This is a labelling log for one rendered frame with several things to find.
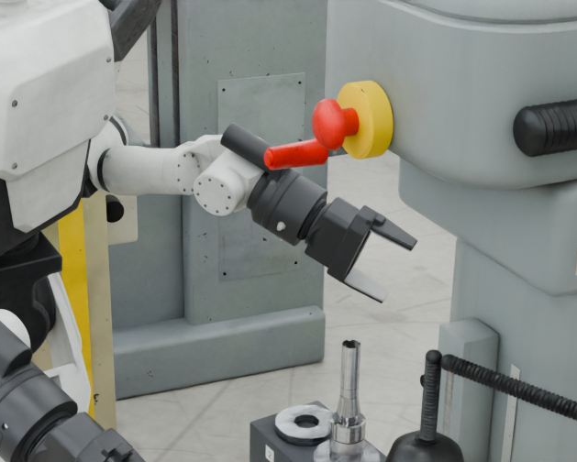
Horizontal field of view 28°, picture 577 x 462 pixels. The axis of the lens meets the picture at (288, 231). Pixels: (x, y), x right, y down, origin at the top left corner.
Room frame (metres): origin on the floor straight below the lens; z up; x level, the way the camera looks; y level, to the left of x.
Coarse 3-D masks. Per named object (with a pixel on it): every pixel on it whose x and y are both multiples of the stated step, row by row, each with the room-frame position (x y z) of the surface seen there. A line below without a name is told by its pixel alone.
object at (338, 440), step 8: (336, 432) 1.30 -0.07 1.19; (360, 432) 1.30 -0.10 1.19; (336, 440) 1.30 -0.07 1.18; (344, 440) 1.29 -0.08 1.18; (352, 440) 1.29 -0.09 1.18; (360, 440) 1.30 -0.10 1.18; (336, 448) 1.30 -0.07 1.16; (344, 448) 1.29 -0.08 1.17; (352, 448) 1.29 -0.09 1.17; (360, 448) 1.30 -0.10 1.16; (336, 456) 1.30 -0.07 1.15; (344, 456) 1.29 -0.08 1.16; (352, 456) 1.29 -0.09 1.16; (360, 456) 1.30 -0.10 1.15
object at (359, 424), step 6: (336, 414) 1.32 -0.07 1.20; (360, 414) 1.32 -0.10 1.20; (330, 420) 1.31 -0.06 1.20; (336, 420) 1.31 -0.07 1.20; (360, 420) 1.31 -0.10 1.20; (336, 426) 1.30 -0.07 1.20; (342, 426) 1.29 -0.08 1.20; (348, 426) 1.29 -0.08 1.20; (354, 426) 1.29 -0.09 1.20; (360, 426) 1.30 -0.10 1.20; (342, 432) 1.29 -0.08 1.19; (348, 432) 1.29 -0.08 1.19; (354, 432) 1.29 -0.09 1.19
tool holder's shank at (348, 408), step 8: (344, 344) 1.32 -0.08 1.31; (352, 344) 1.31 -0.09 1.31; (360, 344) 1.32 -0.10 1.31; (344, 352) 1.31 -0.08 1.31; (352, 352) 1.30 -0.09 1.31; (360, 352) 1.31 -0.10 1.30; (344, 360) 1.31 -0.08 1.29; (352, 360) 1.30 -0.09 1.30; (344, 368) 1.31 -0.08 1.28; (352, 368) 1.30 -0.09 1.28; (344, 376) 1.31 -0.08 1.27; (352, 376) 1.30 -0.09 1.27; (344, 384) 1.31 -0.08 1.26; (352, 384) 1.30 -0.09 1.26; (344, 392) 1.31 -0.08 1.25; (352, 392) 1.30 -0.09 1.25; (344, 400) 1.31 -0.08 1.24; (352, 400) 1.30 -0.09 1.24; (344, 408) 1.30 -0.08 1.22; (352, 408) 1.30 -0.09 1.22; (360, 408) 1.31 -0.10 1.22; (344, 416) 1.30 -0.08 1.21; (352, 416) 1.30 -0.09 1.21
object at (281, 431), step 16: (272, 416) 1.43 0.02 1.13; (288, 416) 1.41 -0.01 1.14; (304, 416) 1.42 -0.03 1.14; (320, 416) 1.41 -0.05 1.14; (256, 432) 1.40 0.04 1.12; (272, 432) 1.39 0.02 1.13; (288, 432) 1.37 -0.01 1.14; (304, 432) 1.37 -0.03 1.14; (320, 432) 1.37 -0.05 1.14; (256, 448) 1.40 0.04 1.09; (272, 448) 1.36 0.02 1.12; (288, 448) 1.35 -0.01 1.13; (304, 448) 1.35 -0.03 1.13; (320, 448) 1.33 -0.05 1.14; (368, 448) 1.33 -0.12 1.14
